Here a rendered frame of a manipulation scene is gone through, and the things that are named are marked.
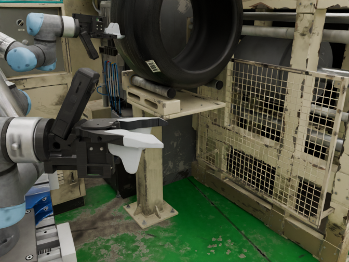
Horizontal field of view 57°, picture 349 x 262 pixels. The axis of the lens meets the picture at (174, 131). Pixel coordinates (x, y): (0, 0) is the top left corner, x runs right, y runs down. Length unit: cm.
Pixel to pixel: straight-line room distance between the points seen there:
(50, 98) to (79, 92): 144
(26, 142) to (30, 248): 39
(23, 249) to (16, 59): 57
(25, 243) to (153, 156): 117
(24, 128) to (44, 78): 139
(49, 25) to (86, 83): 75
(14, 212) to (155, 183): 144
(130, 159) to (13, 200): 24
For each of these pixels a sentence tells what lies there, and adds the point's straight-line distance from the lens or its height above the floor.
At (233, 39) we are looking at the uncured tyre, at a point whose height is 111.
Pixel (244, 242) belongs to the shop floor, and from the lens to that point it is 196.
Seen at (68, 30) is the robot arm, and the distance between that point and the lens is 125.
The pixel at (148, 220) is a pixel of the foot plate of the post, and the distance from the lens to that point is 207.
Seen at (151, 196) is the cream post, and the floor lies 15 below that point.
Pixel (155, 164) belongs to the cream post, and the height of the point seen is 37.
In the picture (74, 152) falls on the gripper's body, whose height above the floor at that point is 103.
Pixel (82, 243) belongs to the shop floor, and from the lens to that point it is 199.
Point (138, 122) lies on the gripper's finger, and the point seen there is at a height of 106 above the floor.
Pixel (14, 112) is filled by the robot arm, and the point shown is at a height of 105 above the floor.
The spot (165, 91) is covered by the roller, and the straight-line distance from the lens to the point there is 139.
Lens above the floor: 124
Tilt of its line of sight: 21 degrees down
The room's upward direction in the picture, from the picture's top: straight up
